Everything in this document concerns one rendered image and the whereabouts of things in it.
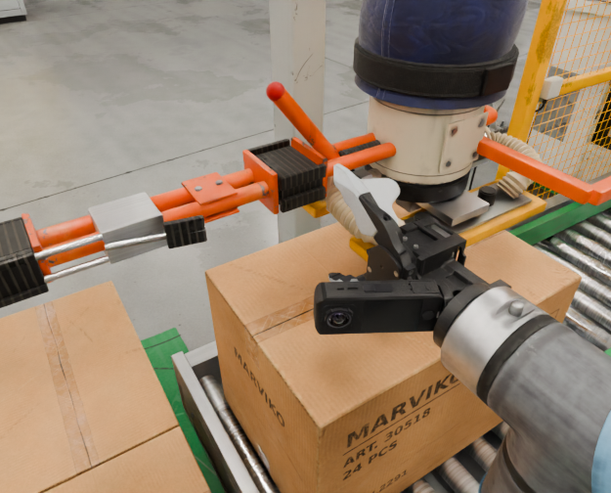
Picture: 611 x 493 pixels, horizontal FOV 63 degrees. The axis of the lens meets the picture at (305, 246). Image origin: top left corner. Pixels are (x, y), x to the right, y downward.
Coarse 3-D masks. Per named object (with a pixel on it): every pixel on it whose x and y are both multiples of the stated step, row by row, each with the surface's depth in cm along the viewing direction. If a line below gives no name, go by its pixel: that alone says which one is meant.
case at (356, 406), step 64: (256, 256) 99; (320, 256) 99; (512, 256) 99; (256, 320) 85; (256, 384) 89; (320, 384) 74; (384, 384) 74; (448, 384) 85; (256, 448) 107; (320, 448) 72; (384, 448) 85; (448, 448) 103
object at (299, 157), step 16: (272, 144) 69; (288, 144) 70; (304, 144) 68; (256, 160) 64; (272, 160) 67; (288, 160) 67; (304, 160) 67; (320, 160) 65; (256, 176) 65; (272, 176) 61; (288, 176) 62; (304, 176) 63; (320, 176) 64; (272, 192) 63; (288, 192) 64; (304, 192) 65; (320, 192) 66; (272, 208) 64; (288, 208) 64
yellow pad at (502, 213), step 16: (480, 192) 79; (496, 192) 79; (496, 208) 80; (512, 208) 80; (528, 208) 81; (544, 208) 83; (448, 224) 76; (464, 224) 76; (480, 224) 77; (496, 224) 77; (512, 224) 80; (352, 240) 74; (480, 240) 76
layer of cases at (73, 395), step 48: (96, 288) 152; (0, 336) 136; (48, 336) 136; (96, 336) 136; (0, 384) 123; (48, 384) 123; (96, 384) 123; (144, 384) 123; (0, 432) 113; (48, 432) 113; (96, 432) 113; (144, 432) 113; (0, 480) 104; (48, 480) 104; (96, 480) 104; (144, 480) 104; (192, 480) 104
